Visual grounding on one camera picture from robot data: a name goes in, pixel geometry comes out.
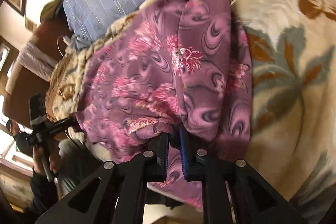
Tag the person's left hand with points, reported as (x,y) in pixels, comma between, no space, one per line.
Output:
(54,159)

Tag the cream leaf-print blanket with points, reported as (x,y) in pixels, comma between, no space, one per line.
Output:
(292,137)

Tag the olive green garment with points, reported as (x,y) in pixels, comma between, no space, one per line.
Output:
(51,10)

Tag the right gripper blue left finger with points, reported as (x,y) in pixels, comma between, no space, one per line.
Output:
(158,163)

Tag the purple floral blouse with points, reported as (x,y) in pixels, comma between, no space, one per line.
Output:
(180,63)

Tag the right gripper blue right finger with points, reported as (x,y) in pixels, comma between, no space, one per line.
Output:
(188,159)

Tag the white charger with cable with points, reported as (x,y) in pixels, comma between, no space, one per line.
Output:
(65,42)

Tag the lilac cloth on headboard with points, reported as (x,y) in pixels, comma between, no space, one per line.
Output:
(36,61)

